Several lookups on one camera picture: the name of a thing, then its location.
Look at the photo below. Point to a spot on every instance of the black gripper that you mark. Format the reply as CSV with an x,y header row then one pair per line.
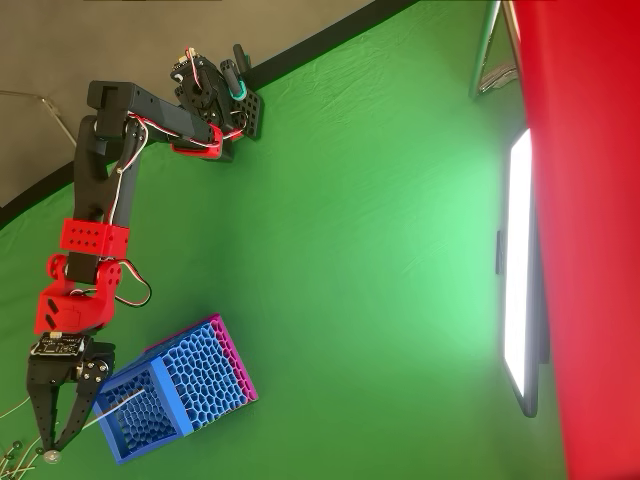
x,y
50,371

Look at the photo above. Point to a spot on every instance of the thin beige stick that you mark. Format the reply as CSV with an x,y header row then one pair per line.
x,y
51,456

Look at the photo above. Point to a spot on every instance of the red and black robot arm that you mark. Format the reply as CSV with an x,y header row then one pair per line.
x,y
95,185

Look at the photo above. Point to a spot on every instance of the blue and pink mesh basket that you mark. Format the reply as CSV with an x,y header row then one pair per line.
x,y
200,370

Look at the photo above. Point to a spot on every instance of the pile of beige sticks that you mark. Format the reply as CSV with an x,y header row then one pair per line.
x,y
31,445

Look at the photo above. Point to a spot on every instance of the green cloth with black edge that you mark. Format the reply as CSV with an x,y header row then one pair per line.
x,y
375,250

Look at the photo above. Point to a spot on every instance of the black and teal clamp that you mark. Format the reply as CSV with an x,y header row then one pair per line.
x,y
232,80

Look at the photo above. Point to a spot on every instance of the flat LED light panel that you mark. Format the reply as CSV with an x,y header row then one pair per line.
x,y
517,260

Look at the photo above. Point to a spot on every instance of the chrome tube stand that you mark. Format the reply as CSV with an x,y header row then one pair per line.
x,y
481,50

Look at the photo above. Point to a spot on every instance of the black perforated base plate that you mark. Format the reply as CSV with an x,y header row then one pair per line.
x,y
252,112

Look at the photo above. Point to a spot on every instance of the large red post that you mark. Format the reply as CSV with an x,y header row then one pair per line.
x,y
590,225

